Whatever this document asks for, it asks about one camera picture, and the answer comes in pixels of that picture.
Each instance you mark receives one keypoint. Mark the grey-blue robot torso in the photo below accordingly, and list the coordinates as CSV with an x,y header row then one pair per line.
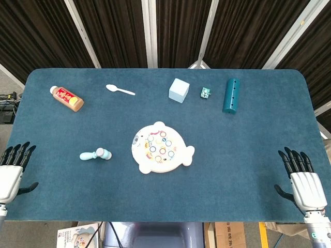
x,y
160,236

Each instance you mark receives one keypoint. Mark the white plastic spoon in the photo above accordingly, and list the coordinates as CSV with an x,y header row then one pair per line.
x,y
112,88

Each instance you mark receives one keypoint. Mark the blue felt table mat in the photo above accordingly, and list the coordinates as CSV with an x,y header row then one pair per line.
x,y
165,196

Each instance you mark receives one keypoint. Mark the teal half-cylinder block with holes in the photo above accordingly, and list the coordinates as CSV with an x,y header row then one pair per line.
x,y
231,96

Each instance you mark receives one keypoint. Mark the dark brown curtain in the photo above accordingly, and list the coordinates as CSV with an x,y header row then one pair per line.
x,y
181,31

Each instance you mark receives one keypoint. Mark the light blue toy handle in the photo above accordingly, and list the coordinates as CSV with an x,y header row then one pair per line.
x,y
97,154

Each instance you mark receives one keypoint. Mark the left black-and-white robot hand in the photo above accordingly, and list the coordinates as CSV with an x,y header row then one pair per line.
x,y
10,178

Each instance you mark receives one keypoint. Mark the white fish-shaped toy plate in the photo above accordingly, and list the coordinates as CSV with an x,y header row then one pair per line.
x,y
160,152

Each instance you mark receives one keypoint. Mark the brown drink bottle red label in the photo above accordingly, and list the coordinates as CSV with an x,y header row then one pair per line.
x,y
67,98

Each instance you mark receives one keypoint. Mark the brown cardboard box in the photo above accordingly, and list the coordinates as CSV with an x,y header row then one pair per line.
x,y
228,235

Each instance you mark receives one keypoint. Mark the light blue cube block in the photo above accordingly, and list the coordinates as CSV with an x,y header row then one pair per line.
x,y
178,90

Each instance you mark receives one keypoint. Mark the white metal frame post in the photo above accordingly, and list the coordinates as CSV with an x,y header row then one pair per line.
x,y
151,33
289,37
208,33
82,33

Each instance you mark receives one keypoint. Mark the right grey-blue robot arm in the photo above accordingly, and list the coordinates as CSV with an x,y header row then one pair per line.
x,y
316,230

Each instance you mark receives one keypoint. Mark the right black-and-white robot hand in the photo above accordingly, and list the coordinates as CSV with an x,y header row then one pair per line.
x,y
307,188

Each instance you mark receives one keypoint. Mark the printed toy packaging box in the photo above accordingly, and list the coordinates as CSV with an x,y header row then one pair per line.
x,y
75,236

